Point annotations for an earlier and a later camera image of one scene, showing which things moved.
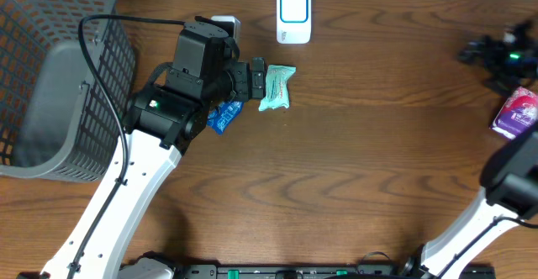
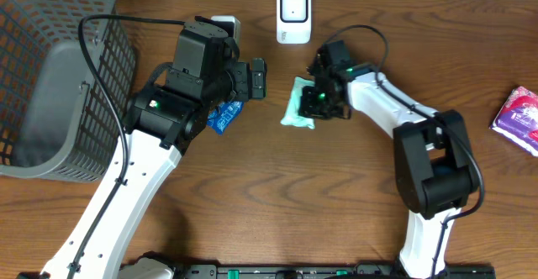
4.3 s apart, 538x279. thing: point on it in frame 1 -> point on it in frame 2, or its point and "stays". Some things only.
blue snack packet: [222, 115] stays
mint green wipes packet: [276, 87] -> [292, 116]
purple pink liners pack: [517, 115] stays
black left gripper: [243, 81] stays
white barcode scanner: [293, 15] stays
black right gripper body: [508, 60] -> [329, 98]
